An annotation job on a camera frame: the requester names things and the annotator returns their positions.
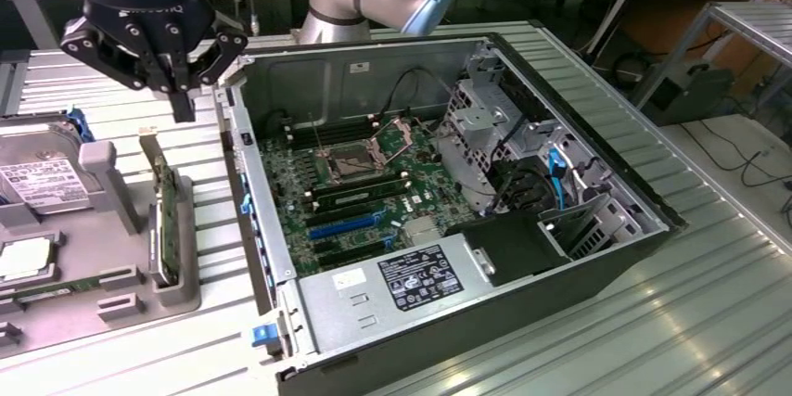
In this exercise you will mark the silver chipset heatsink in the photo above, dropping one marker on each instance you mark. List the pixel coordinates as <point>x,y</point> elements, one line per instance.
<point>424,229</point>

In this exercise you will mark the black open PC case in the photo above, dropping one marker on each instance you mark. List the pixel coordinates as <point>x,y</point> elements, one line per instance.
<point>556,303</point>

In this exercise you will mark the CPU socket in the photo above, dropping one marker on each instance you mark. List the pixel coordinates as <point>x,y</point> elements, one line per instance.
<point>350,164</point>

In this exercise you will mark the green motherboard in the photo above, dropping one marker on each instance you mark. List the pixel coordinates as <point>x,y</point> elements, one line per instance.
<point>291,182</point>

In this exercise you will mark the black RAM slot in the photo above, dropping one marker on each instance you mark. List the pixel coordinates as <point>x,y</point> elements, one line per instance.
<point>334,134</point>
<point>331,126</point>

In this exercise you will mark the blue case latch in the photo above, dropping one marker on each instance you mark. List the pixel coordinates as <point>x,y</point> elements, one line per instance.
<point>263,335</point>

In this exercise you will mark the green graphics card black fan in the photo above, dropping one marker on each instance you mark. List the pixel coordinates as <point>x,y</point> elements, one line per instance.
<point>167,210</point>

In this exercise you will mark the aluminium slat table frame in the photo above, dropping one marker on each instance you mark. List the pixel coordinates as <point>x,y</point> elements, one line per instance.
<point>762,20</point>

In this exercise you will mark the dark grey metal frame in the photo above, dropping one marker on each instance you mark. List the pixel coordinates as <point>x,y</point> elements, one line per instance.
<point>15,80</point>

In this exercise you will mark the green loose RAM stick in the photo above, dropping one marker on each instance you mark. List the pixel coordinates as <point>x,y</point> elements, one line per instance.
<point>62,287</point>

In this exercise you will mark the blue plastic disk bracket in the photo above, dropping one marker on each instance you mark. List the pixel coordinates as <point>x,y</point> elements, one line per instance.
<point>79,124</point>

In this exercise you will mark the metal socket cover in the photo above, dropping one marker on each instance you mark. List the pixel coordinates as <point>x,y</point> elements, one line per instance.
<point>402,124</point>

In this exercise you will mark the silver power supply with label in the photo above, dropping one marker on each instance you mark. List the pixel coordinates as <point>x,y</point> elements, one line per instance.
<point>347,303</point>

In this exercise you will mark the blue expansion slot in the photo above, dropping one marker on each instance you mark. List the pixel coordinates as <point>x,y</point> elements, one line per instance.
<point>343,227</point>

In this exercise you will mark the black expansion slot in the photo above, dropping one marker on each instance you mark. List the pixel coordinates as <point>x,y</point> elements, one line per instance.
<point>352,256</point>
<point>350,244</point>
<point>338,217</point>

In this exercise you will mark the silver metal disk bay cage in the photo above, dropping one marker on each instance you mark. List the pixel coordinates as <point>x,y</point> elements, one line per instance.
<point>476,118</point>

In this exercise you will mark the silver CPU chip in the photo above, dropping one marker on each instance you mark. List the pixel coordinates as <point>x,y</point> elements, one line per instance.
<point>22,259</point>

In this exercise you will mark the silver hard disk with label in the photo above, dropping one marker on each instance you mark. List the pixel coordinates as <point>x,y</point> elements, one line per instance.
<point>43,178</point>

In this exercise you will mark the black box device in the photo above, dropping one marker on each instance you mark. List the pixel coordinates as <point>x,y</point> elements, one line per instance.
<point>699,90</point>

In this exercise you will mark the thin metal locking lever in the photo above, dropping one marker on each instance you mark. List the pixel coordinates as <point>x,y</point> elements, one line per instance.
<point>316,136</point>

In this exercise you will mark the grey plastic parts rack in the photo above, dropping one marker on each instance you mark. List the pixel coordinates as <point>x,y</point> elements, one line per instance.
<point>92,247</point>

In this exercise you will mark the green RAM stick in slot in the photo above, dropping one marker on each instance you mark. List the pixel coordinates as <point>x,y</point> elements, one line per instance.
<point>359,194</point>

